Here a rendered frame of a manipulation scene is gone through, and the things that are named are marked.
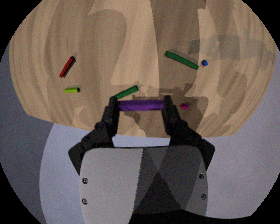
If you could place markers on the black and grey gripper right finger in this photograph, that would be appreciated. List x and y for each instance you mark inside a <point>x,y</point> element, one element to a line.
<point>180,132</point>

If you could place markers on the red rod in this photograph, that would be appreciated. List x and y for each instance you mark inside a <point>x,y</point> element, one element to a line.
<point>67,66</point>

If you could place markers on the purple rod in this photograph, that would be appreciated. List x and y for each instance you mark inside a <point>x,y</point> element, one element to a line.
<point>140,105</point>

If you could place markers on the small blue block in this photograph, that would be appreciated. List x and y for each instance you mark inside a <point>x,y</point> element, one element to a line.
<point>204,62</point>

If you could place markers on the small magenta block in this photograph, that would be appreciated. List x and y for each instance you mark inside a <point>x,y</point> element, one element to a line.
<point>184,106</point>

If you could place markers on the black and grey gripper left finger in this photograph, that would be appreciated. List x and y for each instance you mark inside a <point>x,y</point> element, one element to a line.
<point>101,136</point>

